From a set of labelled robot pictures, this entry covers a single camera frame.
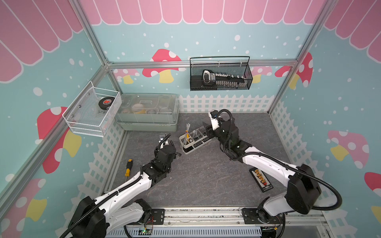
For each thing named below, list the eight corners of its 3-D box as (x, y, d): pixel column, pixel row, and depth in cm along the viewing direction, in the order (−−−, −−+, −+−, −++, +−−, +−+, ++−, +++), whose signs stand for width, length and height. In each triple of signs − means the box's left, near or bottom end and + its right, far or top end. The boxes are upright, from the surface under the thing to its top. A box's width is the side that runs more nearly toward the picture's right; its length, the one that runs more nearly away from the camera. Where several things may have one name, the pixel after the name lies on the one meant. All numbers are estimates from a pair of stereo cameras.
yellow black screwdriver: (125, 180, 88) (123, 179, 86) (129, 160, 96) (127, 159, 94) (129, 180, 88) (127, 178, 86) (132, 160, 97) (131, 158, 95)
